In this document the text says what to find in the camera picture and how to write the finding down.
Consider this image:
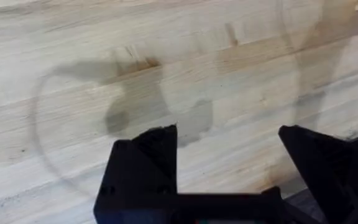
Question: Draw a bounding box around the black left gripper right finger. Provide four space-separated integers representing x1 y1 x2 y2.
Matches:
278 124 358 224

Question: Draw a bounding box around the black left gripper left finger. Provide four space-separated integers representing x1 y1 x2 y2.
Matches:
93 123 178 224

